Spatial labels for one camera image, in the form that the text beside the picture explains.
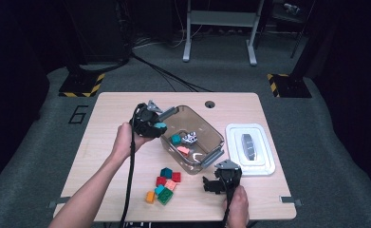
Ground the person's left hand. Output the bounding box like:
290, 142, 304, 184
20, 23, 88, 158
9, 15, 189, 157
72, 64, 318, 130
110, 123, 156, 164

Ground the white desk frame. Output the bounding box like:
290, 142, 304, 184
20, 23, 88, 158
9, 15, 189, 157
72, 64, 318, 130
182, 0, 266, 67

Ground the person's right hand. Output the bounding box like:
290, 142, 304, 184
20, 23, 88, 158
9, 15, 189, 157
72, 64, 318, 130
222, 184, 250, 226

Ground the orange toy block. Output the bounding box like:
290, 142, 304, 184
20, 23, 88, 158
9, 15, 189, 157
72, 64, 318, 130
144, 190, 157, 204

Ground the black floor cable bundle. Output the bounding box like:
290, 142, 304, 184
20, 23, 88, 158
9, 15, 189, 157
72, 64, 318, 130
129, 52, 213, 93

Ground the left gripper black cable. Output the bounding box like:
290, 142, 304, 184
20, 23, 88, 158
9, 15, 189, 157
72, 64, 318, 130
119, 104, 143, 228

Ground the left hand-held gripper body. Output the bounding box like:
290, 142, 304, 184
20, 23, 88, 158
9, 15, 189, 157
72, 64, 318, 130
130, 100, 166, 139

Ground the dark teal toy block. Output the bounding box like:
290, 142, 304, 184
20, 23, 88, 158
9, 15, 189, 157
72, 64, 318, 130
159, 167, 174, 180

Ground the black equipment cabinet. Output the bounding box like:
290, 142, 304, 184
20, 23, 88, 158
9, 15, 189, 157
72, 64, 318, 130
64, 0, 134, 66

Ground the grey device on stand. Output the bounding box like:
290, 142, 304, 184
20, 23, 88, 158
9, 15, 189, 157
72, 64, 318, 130
282, 2, 302, 16

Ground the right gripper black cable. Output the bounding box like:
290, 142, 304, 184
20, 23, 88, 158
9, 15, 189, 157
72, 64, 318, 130
222, 177, 236, 228

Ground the white floor cable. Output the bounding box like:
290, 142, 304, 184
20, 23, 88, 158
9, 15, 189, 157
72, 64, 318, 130
132, 29, 187, 50

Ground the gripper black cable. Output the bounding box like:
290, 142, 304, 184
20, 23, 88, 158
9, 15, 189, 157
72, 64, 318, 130
222, 177, 236, 228
119, 104, 143, 228

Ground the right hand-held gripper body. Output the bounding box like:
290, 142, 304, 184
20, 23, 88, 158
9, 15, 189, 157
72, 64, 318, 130
213, 159, 243, 200

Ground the grey table edge bracket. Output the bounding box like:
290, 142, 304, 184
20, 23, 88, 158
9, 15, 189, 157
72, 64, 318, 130
47, 196, 71, 209
279, 195, 304, 207

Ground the clear brown storage box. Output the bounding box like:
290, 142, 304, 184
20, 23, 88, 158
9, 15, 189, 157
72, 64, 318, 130
158, 104, 226, 176

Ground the black yellow striped base plate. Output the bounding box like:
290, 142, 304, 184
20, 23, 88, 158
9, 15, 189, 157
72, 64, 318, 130
58, 72, 106, 99
267, 73, 313, 99

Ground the green toy block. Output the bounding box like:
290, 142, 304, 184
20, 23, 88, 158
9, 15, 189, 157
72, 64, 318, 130
157, 187, 175, 206

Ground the white box lid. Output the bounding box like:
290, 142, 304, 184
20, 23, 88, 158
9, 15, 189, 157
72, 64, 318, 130
225, 123, 276, 177

